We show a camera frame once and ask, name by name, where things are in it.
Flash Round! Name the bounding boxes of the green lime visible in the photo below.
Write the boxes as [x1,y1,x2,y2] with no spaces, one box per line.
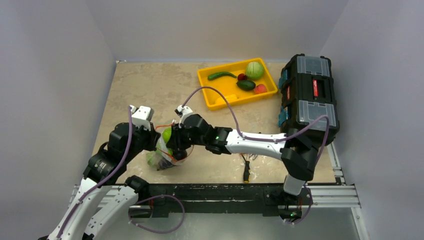
[161,127,172,144]

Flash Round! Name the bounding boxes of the clear orange zip bag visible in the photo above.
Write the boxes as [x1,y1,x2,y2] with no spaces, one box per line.
[146,119,194,171]

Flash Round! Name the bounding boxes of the white cauliflower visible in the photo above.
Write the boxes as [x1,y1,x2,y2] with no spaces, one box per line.
[146,151,162,168]

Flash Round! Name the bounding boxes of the dark red plum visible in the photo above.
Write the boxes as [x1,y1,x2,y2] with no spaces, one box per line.
[237,73,248,81]

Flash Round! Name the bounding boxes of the purple eggplant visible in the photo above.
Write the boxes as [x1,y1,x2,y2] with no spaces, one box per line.
[156,151,187,170]

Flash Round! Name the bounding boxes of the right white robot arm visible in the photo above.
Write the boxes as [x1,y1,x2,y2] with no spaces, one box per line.
[166,114,320,204]

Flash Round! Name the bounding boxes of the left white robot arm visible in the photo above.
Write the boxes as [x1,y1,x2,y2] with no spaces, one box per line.
[43,120,160,240]

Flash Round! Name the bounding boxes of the dark green chili pepper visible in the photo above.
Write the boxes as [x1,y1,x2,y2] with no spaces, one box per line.
[207,71,237,81]

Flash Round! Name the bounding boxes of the black yellow screwdriver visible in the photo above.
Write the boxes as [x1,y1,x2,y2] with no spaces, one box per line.
[241,154,250,184]

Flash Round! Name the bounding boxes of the yellow plastic tray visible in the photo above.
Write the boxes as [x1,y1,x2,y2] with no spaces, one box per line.
[197,57,278,112]

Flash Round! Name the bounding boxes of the dark green avocado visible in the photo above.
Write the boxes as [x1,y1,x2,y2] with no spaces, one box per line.
[236,80,257,91]

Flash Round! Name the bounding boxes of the green cabbage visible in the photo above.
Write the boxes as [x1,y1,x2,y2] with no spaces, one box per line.
[245,61,265,80]

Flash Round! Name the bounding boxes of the black toolbox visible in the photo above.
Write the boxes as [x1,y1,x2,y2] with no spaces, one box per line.
[278,54,340,145]

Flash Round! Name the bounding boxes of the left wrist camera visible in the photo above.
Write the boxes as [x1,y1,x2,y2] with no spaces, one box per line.
[129,105,155,131]

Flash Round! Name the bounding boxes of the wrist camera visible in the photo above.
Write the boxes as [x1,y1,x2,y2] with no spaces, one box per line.
[129,105,155,131]
[173,105,194,128]

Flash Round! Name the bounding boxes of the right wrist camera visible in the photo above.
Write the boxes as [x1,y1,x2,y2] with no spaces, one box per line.
[173,105,194,128]

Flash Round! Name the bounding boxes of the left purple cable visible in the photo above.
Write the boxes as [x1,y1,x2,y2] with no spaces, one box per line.
[56,105,134,240]

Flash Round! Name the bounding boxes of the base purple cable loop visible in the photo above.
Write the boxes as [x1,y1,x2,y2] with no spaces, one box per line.
[127,194,184,235]

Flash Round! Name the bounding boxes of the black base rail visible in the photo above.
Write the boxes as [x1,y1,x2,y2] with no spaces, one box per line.
[122,175,313,221]

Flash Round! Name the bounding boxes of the orange handled pliers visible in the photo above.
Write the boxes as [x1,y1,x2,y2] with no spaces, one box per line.
[247,153,258,161]

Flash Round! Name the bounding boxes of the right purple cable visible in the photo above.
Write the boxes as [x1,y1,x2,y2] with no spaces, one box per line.
[180,86,331,167]

